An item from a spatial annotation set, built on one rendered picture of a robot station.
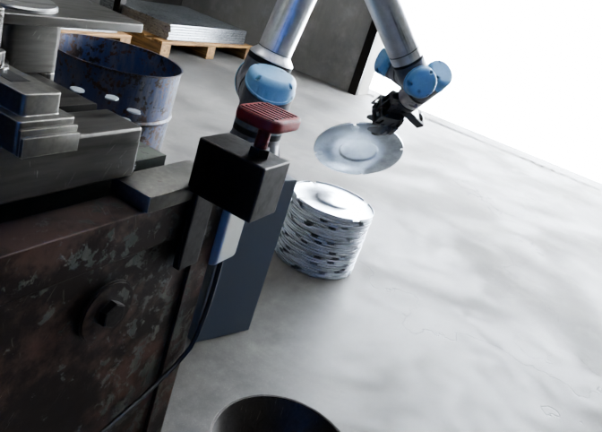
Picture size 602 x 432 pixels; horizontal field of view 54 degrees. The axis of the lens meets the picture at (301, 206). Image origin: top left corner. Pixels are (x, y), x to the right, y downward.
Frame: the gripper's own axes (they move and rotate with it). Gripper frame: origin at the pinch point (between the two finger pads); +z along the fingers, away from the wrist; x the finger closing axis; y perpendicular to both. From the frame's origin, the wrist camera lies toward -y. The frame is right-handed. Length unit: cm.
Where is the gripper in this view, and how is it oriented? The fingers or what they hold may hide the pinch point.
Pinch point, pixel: (376, 130)
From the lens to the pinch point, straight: 183.9
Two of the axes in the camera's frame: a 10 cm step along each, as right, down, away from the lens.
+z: -4.2, 3.1, 8.5
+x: 0.0, 9.4, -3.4
